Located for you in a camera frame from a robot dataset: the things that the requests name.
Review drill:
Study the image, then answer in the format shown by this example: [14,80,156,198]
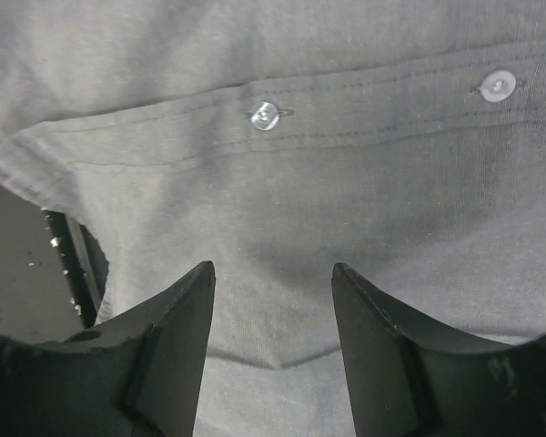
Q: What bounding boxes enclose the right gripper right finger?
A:
[331,263,546,436]

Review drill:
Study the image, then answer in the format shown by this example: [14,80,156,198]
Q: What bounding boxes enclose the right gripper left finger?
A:
[0,261,216,436]

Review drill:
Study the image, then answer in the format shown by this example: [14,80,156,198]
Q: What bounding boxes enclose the grey button shirt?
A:
[0,1,546,436]

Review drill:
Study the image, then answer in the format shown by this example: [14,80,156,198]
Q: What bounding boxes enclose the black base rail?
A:
[0,186,108,343]

